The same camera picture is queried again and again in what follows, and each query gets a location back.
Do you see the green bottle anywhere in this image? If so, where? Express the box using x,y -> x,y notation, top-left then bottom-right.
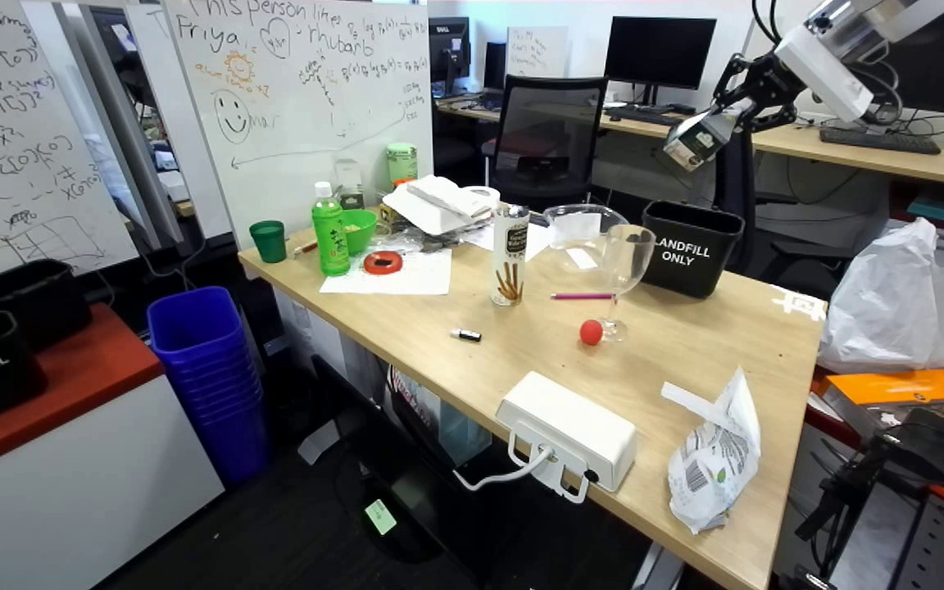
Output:
307,179 -> 354,280

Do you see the whiteboard with black scribbles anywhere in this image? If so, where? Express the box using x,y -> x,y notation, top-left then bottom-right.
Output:
0,0 -> 142,298

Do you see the red tape ring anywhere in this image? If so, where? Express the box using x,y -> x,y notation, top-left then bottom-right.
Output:
360,250 -> 408,280

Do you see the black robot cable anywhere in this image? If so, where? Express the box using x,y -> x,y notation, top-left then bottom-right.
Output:
746,0 -> 788,53

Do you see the black mesh office chair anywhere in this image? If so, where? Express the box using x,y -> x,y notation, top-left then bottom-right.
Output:
486,73 -> 609,212

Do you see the clear bottle with dark label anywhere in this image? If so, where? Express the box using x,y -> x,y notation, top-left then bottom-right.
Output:
331,159 -> 372,212

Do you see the large black computer monitor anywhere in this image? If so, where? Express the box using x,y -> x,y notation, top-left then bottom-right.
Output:
879,12 -> 944,142

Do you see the white paper tag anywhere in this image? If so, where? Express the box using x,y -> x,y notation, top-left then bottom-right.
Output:
778,284 -> 830,328

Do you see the white cable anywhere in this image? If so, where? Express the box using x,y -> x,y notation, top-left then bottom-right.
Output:
449,439 -> 589,507

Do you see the small whiteboard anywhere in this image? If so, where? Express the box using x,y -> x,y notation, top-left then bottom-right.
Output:
505,22 -> 575,81

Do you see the white power box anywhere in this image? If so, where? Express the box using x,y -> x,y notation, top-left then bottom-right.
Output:
496,369 -> 643,499

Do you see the pink pen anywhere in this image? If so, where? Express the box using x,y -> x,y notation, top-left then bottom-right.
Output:
550,290 -> 619,304

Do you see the white printed paper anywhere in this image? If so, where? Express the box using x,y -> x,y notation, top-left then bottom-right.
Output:
469,211 -> 606,265

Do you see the black monitor with sticker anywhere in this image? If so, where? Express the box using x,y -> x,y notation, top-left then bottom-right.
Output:
425,12 -> 474,96

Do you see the blue bin stack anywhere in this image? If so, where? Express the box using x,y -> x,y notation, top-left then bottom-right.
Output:
144,284 -> 272,490

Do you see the clear tumbler with wooden hand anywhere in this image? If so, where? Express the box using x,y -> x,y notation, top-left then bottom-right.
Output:
487,204 -> 535,310

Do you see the clear glass bowl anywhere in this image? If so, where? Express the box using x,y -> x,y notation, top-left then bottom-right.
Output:
540,199 -> 659,343

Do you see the white plastic bag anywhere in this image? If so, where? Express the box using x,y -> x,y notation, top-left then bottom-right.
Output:
816,215 -> 944,375

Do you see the dark green cup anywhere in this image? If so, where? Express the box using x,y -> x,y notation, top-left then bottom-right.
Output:
247,215 -> 292,265

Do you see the white paper sheet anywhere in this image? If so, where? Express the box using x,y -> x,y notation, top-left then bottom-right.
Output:
318,247 -> 455,302

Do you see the white printed paper bag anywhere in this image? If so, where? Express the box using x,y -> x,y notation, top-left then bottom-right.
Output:
663,364 -> 767,539

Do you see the orange book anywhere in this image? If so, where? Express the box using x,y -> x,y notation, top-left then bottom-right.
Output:
825,364 -> 944,413

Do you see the green lidded jar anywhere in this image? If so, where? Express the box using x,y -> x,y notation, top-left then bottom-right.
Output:
383,142 -> 420,189

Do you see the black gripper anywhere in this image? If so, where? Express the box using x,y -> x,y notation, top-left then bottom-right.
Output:
707,53 -> 816,142

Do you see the whiteboard with sun drawing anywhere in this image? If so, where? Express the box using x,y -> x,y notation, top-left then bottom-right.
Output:
165,0 -> 436,250

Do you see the black keyboard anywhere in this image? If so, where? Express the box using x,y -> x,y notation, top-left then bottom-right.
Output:
816,123 -> 944,159
604,102 -> 685,128

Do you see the black padded office chair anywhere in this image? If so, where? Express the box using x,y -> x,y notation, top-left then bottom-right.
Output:
707,89 -> 893,293

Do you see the white cabinet with red top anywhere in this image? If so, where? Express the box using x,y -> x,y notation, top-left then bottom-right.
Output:
0,302 -> 227,590

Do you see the plain black bin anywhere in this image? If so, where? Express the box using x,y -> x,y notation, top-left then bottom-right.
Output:
0,256 -> 94,355

